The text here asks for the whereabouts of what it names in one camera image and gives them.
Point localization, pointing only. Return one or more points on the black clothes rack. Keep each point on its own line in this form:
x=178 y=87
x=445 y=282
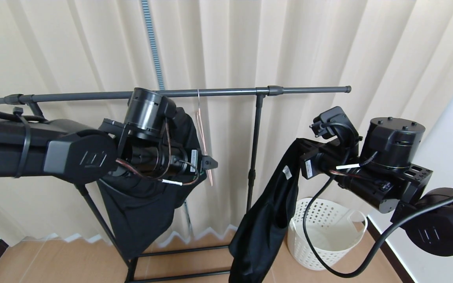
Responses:
x=230 y=92

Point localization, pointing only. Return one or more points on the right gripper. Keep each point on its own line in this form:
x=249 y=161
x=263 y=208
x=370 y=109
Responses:
x=344 y=173

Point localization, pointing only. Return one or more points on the white laundry basket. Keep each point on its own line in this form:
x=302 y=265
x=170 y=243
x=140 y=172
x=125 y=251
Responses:
x=328 y=243

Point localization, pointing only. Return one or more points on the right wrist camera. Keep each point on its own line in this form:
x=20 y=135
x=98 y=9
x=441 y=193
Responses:
x=334 y=120

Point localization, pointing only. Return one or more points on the pink clothes hanger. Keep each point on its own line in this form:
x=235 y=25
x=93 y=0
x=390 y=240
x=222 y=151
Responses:
x=202 y=129

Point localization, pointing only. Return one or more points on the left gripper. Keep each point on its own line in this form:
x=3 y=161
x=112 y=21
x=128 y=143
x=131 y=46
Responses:
x=148 y=161

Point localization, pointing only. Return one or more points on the black garment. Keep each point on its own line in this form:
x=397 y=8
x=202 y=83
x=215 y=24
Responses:
x=266 y=220

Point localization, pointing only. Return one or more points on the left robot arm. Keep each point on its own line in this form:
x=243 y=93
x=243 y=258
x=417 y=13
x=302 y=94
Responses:
x=14 y=149

